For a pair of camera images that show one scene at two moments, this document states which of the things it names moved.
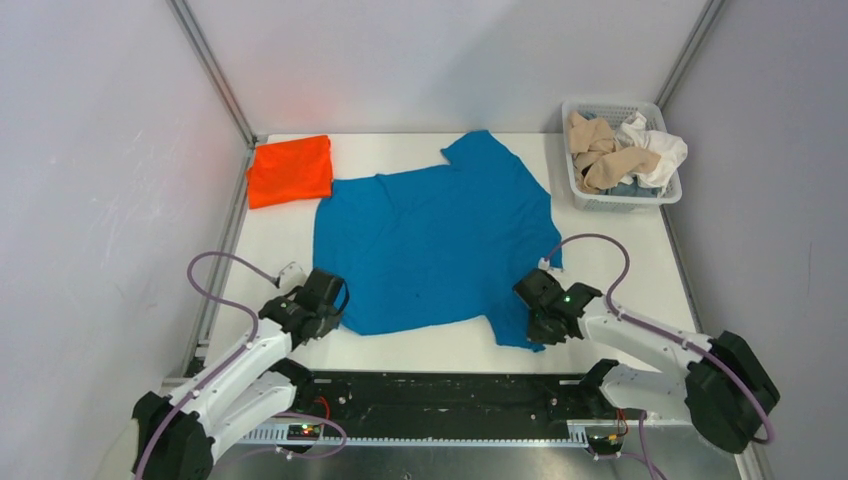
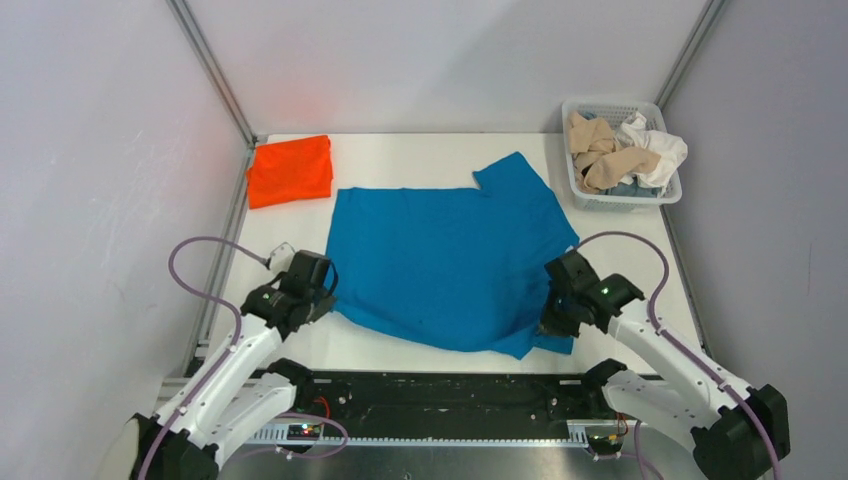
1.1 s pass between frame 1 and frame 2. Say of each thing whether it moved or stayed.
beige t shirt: stayed
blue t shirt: moved
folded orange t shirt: stayed
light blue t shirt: stayed
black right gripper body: moved
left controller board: stayed
